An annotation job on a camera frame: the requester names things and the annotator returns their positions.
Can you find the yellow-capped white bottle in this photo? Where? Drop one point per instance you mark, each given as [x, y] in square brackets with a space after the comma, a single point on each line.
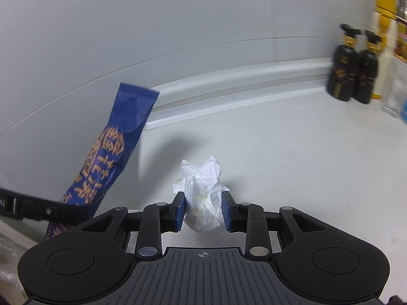
[384, 38]

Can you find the purple instant noodle cup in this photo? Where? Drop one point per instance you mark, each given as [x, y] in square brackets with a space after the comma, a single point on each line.
[402, 47]

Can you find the dark blue snack wrapper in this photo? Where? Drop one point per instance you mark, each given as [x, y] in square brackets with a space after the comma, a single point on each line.
[124, 127]

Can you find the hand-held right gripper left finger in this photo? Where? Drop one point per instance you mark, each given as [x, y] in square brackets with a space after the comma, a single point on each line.
[180, 212]

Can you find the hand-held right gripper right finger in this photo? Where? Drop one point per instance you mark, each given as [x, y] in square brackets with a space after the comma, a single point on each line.
[226, 212]

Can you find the black spray bottle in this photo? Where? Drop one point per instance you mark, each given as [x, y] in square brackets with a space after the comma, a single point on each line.
[367, 73]
[342, 70]

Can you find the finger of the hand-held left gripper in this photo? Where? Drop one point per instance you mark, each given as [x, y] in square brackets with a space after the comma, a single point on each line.
[38, 209]

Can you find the white tissue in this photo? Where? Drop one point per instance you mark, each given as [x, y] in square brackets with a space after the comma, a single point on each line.
[203, 193]

